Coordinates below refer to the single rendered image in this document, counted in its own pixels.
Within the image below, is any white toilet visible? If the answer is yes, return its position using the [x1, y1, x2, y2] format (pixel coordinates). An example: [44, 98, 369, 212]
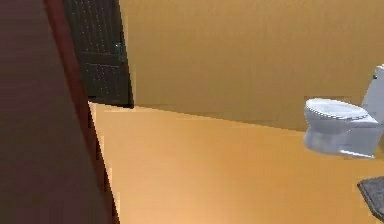
[303, 64, 384, 160]

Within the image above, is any dark panelled room door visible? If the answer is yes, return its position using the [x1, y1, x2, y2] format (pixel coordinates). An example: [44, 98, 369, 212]
[61, 0, 135, 109]

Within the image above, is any grey floor mat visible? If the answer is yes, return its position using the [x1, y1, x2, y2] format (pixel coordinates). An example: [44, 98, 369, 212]
[356, 176, 384, 224]

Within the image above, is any dark red wooden cabinet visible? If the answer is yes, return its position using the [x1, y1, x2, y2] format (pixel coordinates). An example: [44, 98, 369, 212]
[0, 0, 121, 224]

